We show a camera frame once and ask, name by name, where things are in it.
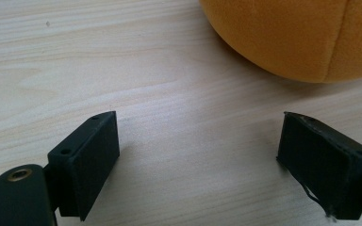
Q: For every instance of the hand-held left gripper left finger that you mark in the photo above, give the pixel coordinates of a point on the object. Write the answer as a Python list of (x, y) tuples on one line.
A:
[(88, 163)]

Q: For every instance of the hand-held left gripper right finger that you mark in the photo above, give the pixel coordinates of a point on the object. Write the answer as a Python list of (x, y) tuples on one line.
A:
[(323, 163)]

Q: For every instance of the orange plush toy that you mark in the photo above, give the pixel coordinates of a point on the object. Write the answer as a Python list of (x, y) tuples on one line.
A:
[(283, 34)]

